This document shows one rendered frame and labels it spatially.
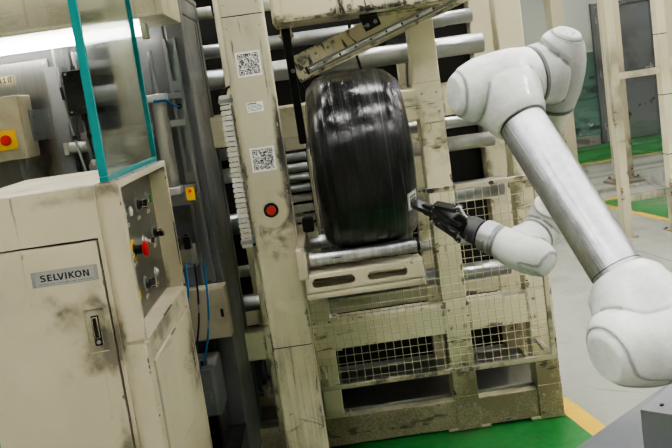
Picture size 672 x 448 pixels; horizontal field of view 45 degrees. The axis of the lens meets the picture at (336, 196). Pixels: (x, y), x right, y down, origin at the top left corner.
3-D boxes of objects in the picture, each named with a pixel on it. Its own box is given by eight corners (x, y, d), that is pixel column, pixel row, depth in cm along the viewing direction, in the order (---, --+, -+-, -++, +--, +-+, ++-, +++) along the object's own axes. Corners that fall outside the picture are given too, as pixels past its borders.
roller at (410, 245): (306, 269, 243) (304, 254, 242) (306, 266, 247) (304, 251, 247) (421, 252, 243) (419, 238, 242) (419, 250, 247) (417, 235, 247)
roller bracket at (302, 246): (299, 281, 239) (294, 249, 238) (302, 254, 279) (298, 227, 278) (310, 280, 239) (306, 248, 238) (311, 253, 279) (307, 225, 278)
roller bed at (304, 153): (266, 240, 289) (253, 158, 285) (268, 232, 303) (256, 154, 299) (320, 232, 289) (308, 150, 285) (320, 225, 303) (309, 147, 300)
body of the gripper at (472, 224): (474, 229, 216) (446, 216, 222) (474, 252, 222) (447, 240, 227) (490, 214, 220) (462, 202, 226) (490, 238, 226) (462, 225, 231)
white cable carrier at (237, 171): (242, 248, 250) (218, 96, 244) (243, 245, 255) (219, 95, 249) (256, 246, 250) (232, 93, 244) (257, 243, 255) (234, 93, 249)
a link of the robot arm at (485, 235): (490, 263, 218) (472, 254, 221) (509, 245, 223) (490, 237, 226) (490, 238, 212) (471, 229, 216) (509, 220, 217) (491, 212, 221)
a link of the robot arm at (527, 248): (488, 267, 218) (515, 242, 225) (539, 291, 209) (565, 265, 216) (490, 236, 211) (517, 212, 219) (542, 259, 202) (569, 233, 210)
